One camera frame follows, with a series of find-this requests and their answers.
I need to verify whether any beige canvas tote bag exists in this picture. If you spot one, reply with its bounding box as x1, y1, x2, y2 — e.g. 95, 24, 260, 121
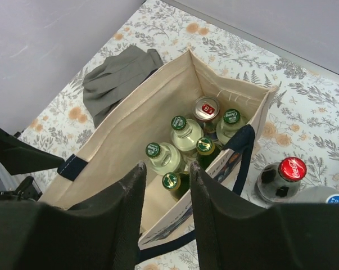
41, 51, 278, 261

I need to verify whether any clear Chang bottle back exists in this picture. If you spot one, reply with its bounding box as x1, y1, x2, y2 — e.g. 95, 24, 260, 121
216, 109, 247, 145

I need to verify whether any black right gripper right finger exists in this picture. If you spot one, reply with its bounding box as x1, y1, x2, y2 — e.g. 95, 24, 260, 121
190, 163, 339, 269

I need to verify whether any green perrier bottle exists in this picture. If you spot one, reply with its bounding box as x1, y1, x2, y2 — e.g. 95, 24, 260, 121
162, 172, 190, 201
196, 136, 222, 170

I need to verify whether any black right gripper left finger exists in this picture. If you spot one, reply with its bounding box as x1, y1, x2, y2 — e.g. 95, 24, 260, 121
0, 162, 147, 269

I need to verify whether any grey folded cloth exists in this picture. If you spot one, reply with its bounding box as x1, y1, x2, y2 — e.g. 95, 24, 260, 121
83, 46, 163, 127

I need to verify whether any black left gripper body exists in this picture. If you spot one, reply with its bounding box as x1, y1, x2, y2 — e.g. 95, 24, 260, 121
0, 128, 64, 201

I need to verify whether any Pocari Sweat plastic bottle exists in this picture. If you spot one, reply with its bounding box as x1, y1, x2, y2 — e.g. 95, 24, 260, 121
287, 186, 339, 204

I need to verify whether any clear chang bottle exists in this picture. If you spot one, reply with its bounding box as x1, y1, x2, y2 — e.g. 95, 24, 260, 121
145, 142, 186, 176
216, 109, 247, 145
171, 115, 204, 164

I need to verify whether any red tab drink can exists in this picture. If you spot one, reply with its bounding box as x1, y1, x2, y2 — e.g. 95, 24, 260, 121
192, 96, 220, 129

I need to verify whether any dark cola bottle red cap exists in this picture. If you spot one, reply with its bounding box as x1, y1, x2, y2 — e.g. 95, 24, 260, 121
255, 157, 307, 203

